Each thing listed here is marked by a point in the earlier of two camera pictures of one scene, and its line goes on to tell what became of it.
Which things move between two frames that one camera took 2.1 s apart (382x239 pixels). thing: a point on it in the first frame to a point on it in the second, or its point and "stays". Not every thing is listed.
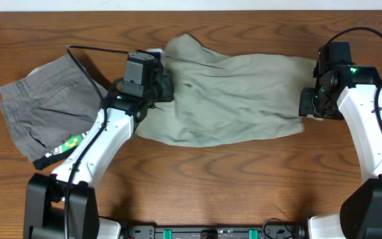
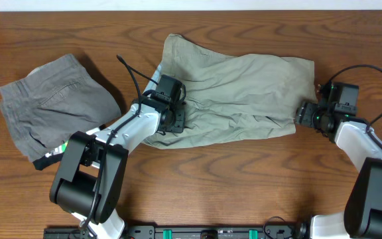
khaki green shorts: x=219 y=99 stays
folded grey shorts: x=43 y=108 stays
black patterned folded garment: x=60 y=153 stays
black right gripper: x=306 y=107 to x=304 y=113
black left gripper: x=164 y=81 to x=179 y=125
